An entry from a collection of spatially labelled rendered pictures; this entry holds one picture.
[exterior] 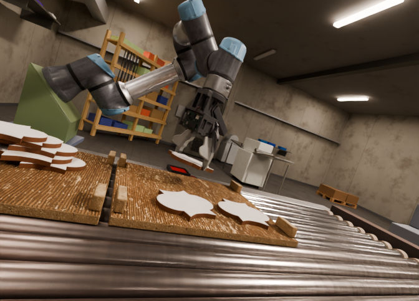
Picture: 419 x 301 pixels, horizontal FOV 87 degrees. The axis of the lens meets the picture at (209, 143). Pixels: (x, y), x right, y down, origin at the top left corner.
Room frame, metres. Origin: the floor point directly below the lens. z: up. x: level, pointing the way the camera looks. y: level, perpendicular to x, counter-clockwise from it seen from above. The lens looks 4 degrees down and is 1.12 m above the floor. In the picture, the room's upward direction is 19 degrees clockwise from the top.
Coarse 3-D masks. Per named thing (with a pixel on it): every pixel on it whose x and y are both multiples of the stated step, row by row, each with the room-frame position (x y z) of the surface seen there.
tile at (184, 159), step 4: (168, 152) 0.63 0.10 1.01; (172, 152) 0.60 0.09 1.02; (172, 156) 0.58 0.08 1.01; (176, 156) 0.57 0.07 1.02; (180, 156) 0.59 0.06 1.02; (184, 156) 0.63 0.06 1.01; (188, 156) 0.68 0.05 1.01; (180, 160) 0.57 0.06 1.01; (184, 160) 0.57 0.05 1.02; (188, 160) 0.58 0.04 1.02; (192, 160) 0.62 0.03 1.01; (196, 160) 0.68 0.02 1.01; (188, 164) 0.57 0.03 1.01; (192, 164) 0.58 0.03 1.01; (196, 164) 0.58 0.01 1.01; (200, 164) 0.62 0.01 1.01; (196, 168) 0.57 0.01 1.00; (200, 168) 0.59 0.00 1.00; (208, 168) 0.62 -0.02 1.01; (212, 172) 0.63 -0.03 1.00
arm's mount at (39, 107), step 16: (32, 64) 0.79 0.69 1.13; (32, 80) 0.79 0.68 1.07; (32, 96) 0.80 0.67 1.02; (48, 96) 0.81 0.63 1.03; (16, 112) 0.78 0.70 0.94; (32, 112) 0.80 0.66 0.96; (48, 112) 0.82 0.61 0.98; (64, 112) 0.84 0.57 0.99; (32, 128) 0.81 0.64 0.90; (48, 128) 0.83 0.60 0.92; (64, 128) 0.85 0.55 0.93
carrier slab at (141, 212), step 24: (120, 168) 0.58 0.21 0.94; (144, 168) 0.66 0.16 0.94; (144, 192) 0.47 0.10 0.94; (192, 192) 0.59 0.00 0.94; (216, 192) 0.67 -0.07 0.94; (120, 216) 0.34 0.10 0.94; (144, 216) 0.37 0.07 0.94; (168, 216) 0.40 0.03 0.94; (216, 216) 0.48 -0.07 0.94; (240, 240) 0.43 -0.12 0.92; (264, 240) 0.45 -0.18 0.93; (288, 240) 0.48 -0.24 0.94
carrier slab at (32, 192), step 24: (0, 168) 0.36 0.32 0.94; (24, 168) 0.39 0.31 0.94; (96, 168) 0.52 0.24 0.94; (0, 192) 0.30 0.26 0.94; (24, 192) 0.32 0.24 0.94; (48, 192) 0.34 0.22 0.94; (72, 192) 0.37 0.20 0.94; (48, 216) 0.30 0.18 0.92; (72, 216) 0.31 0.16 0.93; (96, 216) 0.32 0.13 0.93
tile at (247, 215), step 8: (224, 200) 0.58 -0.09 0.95; (224, 208) 0.51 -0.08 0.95; (232, 208) 0.53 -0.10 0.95; (240, 208) 0.55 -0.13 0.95; (248, 208) 0.58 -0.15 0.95; (232, 216) 0.49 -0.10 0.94; (240, 216) 0.49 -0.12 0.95; (248, 216) 0.51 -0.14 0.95; (256, 216) 0.53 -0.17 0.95; (264, 216) 0.55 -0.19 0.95; (256, 224) 0.50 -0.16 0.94; (264, 224) 0.50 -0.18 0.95
